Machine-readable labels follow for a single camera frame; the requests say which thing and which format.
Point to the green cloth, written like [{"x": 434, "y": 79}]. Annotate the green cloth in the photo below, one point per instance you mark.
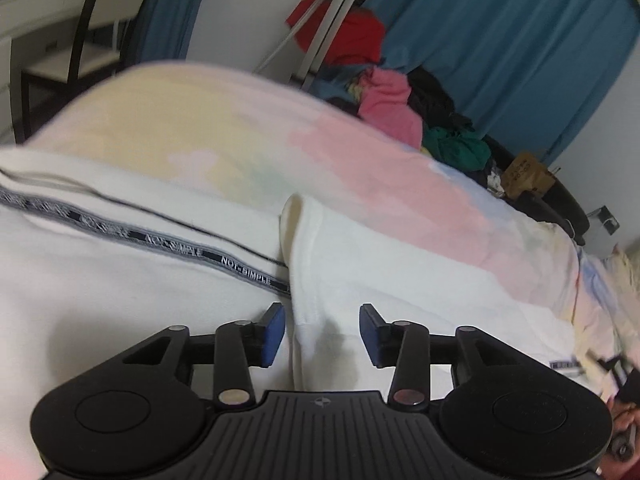
[{"x": 457, "y": 147}]

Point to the white garment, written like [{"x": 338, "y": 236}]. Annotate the white garment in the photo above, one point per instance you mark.
[{"x": 150, "y": 285}]

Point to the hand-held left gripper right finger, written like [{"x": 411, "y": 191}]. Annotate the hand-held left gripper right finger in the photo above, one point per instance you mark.
[{"x": 369, "y": 335}]

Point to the black-framed white chair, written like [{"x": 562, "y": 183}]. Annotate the black-framed white chair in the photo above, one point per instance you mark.
[{"x": 75, "y": 60}]

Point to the red cloth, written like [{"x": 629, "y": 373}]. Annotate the red cloth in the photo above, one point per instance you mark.
[{"x": 357, "y": 35}]

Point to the wall socket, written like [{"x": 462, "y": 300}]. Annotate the wall socket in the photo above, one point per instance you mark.
[{"x": 607, "y": 219}]

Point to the pink cloth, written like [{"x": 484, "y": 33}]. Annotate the pink cloth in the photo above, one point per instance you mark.
[{"x": 390, "y": 105}]

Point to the brown cardboard box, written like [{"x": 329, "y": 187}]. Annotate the brown cardboard box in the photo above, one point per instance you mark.
[{"x": 527, "y": 175}]

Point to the blue curtain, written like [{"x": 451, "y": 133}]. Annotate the blue curtain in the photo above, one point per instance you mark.
[
  {"x": 500, "y": 35},
  {"x": 167, "y": 10}
]

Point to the white desk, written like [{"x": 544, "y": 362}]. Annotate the white desk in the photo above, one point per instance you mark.
[{"x": 30, "y": 15}]

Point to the pastel tie-dye bedsheet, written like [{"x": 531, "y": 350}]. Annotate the pastel tie-dye bedsheet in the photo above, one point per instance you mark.
[{"x": 350, "y": 135}]

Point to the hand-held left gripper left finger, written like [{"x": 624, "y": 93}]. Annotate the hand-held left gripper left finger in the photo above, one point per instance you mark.
[{"x": 274, "y": 335}]

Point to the teal cloth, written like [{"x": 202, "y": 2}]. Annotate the teal cloth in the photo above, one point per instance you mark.
[{"x": 330, "y": 82}]

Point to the silver tripod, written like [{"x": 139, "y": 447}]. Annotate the silver tripod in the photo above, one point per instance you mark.
[{"x": 327, "y": 10}]

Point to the black and white patterned cloth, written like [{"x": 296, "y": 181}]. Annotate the black and white patterned cloth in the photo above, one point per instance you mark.
[{"x": 495, "y": 182}]

